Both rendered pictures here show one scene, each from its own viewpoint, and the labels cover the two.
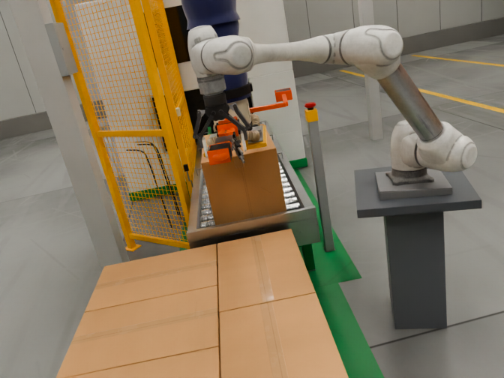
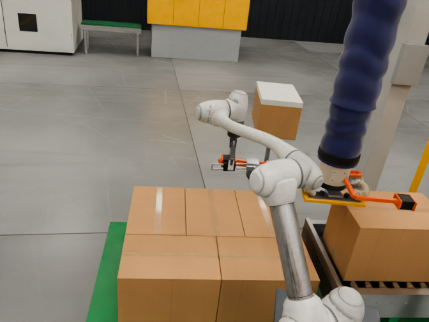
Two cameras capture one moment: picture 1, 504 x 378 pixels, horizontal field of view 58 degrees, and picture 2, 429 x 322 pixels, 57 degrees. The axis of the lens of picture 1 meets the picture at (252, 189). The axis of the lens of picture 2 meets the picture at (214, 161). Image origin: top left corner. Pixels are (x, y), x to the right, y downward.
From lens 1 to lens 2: 2.32 m
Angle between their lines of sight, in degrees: 75
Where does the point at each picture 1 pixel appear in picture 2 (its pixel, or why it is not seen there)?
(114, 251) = not seen: hidden behind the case
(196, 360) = (178, 227)
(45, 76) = (387, 76)
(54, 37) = (401, 54)
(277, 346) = (176, 256)
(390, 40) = (253, 176)
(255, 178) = (345, 232)
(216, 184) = (333, 211)
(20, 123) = not seen: outside the picture
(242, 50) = (197, 111)
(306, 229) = not seen: hidden behind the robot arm
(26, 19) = (400, 34)
